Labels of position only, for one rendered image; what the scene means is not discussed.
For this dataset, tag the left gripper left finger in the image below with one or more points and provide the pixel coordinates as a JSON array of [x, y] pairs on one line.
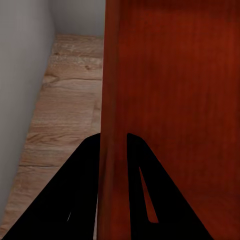
[[66, 208]]

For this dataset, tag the storage box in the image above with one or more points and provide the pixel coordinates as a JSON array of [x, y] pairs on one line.
[[171, 75]]

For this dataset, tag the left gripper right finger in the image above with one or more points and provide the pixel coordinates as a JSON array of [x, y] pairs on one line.
[[176, 218]]

